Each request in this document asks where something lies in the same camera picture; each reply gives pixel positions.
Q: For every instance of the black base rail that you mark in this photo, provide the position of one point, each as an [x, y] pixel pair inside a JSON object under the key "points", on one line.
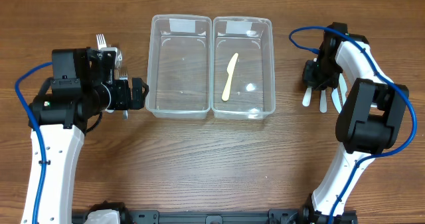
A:
{"points": [[273, 216]]}

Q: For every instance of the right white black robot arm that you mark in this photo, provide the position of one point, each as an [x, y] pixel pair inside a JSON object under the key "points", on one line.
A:
{"points": [[371, 108]]}

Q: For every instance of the mint green plastic knife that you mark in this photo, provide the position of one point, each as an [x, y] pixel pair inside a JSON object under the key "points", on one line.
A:
{"points": [[343, 89]]}

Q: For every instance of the right clear plastic container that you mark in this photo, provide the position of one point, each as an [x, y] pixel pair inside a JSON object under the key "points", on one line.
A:
{"points": [[253, 89]]}

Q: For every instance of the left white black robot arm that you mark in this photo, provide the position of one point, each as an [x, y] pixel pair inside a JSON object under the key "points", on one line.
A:
{"points": [[85, 83]]}

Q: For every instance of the pale blue plastic knife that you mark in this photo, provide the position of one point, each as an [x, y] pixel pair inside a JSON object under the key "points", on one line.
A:
{"points": [[323, 102]]}

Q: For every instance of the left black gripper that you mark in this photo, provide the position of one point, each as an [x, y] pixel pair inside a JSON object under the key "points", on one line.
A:
{"points": [[123, 94]]}

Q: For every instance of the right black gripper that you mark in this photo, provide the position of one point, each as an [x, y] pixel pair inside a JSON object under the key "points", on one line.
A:
{"points": [[316, 76]]}

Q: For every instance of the small silver metal fork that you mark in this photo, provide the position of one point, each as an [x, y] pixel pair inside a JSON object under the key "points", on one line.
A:
{"points": [[123, 75]]}

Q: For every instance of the left clear plastic container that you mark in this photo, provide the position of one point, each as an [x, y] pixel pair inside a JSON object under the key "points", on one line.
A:
{"points": [[179, 66]]}

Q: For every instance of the white plastic knife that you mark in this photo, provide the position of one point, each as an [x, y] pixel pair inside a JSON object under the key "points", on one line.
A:
{"points": [[307, 97]]}

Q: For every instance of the clear plastic container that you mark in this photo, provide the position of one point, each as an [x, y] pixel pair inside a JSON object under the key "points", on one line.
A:
{"points": [[253, 89], [179, 66]]}

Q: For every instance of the yellow plastic knife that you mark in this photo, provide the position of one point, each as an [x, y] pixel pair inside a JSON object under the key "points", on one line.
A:
{"points": [[230, 72]]}

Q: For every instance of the light blue plastic knife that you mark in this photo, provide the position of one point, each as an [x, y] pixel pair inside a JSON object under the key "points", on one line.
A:
{"points": [[336, 100]]}

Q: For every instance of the white plastic fork long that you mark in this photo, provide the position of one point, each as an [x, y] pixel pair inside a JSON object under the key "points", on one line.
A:
{"points": [[101, 42]]}

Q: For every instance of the silver metal fork wide handle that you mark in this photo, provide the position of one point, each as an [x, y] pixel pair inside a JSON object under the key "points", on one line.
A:
{"points": [[118, 58]]}

